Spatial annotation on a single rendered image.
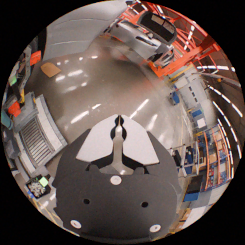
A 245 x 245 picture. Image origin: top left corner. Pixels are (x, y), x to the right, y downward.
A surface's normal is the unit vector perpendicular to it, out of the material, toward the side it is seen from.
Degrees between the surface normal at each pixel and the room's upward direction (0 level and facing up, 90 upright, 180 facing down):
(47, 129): 0
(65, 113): 0
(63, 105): 0
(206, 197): 90
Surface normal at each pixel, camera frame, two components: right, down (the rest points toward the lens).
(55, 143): 0.59, -0.36
